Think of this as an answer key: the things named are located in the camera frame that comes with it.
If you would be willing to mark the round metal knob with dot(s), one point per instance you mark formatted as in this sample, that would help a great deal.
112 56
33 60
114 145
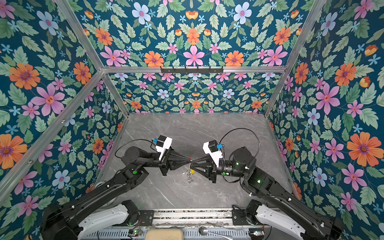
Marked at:
203 231

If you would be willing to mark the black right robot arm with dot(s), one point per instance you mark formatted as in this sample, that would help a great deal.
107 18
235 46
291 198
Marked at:
275 206

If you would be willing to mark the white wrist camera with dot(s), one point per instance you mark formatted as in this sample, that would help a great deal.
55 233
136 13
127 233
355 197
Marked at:
162 144
213 149

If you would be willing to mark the metal keyring with red grip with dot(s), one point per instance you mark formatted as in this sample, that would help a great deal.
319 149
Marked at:
189 176

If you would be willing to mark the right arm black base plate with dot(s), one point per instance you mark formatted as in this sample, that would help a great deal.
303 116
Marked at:
241 217

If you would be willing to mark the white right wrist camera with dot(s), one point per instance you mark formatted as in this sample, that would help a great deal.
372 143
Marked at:
213 149

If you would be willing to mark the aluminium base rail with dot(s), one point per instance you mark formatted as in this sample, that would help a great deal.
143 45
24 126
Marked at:
189 217

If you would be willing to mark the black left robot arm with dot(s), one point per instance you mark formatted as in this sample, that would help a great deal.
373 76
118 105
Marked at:
78 218

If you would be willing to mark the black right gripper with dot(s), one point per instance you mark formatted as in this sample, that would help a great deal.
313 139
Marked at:
212 171

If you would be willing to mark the black hook rack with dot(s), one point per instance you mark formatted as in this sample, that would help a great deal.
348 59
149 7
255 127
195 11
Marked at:
192 70

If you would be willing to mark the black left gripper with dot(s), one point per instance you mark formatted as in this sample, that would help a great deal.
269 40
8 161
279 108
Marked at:
173 155

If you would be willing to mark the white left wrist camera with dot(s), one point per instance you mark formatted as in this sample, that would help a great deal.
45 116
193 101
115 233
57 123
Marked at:
162 144

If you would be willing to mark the beige pad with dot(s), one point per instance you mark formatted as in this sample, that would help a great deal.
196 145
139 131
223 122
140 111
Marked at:
164 234

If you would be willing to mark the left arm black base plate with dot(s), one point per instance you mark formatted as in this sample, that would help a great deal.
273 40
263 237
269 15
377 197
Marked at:
144 217

